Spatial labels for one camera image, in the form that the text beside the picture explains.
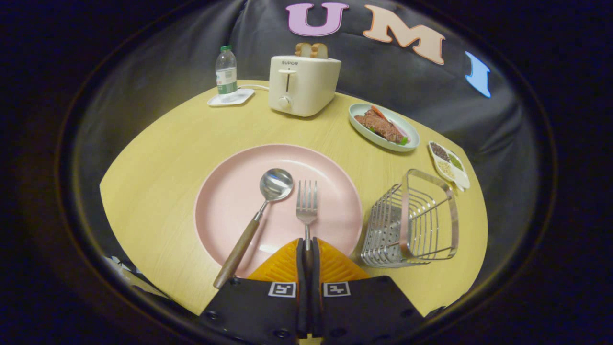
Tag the pink round plate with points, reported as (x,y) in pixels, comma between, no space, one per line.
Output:
(230,201)

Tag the white divided seasoning dish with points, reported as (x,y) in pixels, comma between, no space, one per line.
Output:
(449,165)

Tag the pale green oval plate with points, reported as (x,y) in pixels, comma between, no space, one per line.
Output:
(357,109)

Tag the cream white toaster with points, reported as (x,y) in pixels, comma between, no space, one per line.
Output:
(301,86)

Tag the clear plastic water bottle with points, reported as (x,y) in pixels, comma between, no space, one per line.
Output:
(226,72)

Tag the white square coaster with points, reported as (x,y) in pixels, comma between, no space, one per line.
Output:
(239,98)

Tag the black backdrop cloth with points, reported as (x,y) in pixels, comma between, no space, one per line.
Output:
(407,81)

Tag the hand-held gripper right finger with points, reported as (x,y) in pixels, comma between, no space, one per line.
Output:
(316,292)

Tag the brown cooked meat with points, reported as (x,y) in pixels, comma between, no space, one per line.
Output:
(383,127)

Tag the orange carrot slice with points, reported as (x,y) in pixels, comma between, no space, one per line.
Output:
(378,111)

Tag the toasted bread slice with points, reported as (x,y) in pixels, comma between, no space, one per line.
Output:
(320,50)
(302,49)

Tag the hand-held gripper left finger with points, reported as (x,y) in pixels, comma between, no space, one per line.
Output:
(301,287)

